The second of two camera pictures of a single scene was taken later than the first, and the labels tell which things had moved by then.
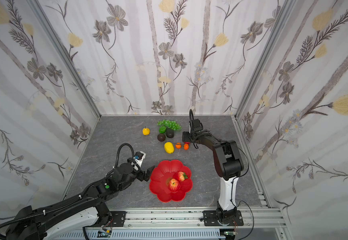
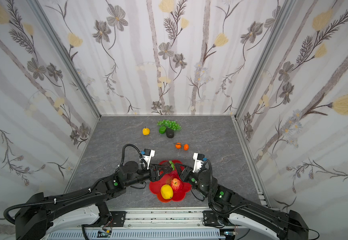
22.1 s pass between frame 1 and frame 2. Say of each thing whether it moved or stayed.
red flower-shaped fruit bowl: stayed
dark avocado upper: stayed
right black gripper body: moved
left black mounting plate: stayed
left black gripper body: moved
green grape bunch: stayed
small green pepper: stayed
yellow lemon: moved
